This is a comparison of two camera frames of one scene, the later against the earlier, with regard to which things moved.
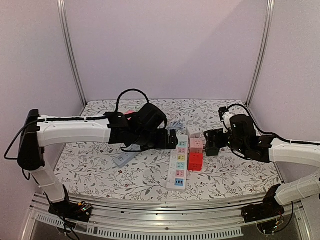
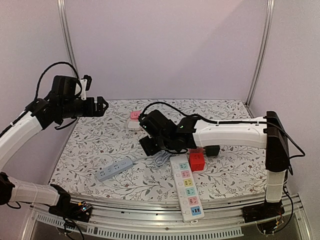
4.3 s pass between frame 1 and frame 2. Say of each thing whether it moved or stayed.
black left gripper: moved
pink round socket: moved
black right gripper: moved
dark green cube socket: stayed
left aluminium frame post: stayed
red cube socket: stayed
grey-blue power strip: moved
